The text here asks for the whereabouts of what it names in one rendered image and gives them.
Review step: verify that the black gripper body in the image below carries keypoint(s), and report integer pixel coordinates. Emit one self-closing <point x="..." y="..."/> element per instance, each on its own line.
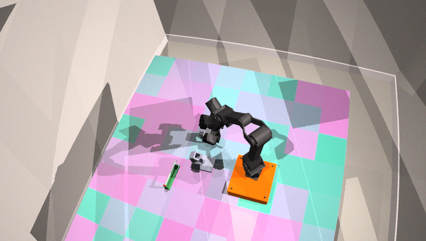
<point x="211" y="138"/>

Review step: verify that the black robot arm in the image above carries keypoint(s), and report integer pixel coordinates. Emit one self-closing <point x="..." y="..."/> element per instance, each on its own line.
<point x="225" y="115"/>

